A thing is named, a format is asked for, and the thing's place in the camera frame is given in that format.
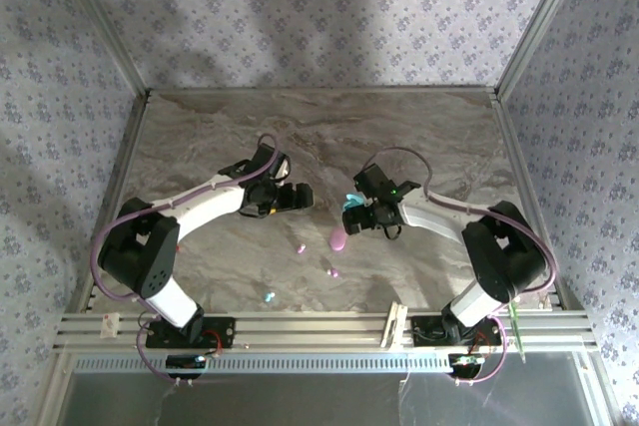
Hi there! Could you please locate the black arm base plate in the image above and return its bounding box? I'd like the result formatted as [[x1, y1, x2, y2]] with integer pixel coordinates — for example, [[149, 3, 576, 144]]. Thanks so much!
[[411, 315, 502, 348], [144, 315, 237, 350]]

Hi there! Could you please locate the green circuit board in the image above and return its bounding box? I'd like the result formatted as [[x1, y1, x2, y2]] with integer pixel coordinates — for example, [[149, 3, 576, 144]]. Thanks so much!
[[507, 295, 529, 363]]

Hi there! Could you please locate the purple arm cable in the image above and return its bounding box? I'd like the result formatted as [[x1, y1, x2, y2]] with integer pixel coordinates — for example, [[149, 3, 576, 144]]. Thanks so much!
[[89, 133, 281, 388], [361, 146, 559, 388]]

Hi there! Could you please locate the aluminium table side rail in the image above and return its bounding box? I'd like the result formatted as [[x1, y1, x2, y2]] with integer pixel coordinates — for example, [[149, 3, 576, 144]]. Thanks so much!
[[67, 90, 152, 315], [491, 90, 574, 311]]

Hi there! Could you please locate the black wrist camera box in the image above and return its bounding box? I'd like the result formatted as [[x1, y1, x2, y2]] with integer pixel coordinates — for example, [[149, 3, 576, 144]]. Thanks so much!
[[251, 144, 281, 174], [352, 165, 393, 197]]

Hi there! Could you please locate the small black controller box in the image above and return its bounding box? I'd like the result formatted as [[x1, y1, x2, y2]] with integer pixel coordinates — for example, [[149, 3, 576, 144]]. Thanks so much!
[[447, 353, 486, 378], [166, 354, 209, 371]]

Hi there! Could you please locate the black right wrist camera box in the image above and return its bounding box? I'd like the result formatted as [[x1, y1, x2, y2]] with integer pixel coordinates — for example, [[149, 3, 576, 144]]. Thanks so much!
[[352, 165, 393, 197]]

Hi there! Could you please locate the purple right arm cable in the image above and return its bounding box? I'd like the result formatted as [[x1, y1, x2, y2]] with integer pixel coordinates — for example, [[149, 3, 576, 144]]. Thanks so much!
[[361, 146, 559, 388]]

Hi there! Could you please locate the grey slotted cable duct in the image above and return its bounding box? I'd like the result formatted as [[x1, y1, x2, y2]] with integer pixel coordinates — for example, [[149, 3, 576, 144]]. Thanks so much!
[[72, 351, 456, 376]]

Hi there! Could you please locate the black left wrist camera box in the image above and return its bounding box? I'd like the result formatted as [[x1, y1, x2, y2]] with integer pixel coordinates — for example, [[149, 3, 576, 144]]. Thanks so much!
[[251, 144, 281, 174]]

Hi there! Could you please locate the long aluminium base rail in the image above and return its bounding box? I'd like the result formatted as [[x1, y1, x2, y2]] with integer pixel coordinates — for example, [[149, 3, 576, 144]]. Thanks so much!
[[52, 309, 599, 353]]

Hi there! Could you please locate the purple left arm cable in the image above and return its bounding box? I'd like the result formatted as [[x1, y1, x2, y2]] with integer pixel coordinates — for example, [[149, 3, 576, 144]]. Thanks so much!
[[89, 133, 281, 388]]

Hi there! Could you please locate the blue earbud charging case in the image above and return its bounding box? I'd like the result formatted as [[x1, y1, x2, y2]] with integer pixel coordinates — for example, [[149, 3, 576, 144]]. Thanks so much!
[[342, 192, 369, 213]]

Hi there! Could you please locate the aluminium corner post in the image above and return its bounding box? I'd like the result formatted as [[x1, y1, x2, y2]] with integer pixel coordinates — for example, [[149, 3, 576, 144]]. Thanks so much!
[[52, 0, 152, 98], [492, 0, 594, 101]]

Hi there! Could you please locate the grey metal sheet panel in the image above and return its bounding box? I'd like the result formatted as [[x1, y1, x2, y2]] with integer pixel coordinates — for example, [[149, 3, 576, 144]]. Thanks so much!
[[64, 351, 613, 426]]

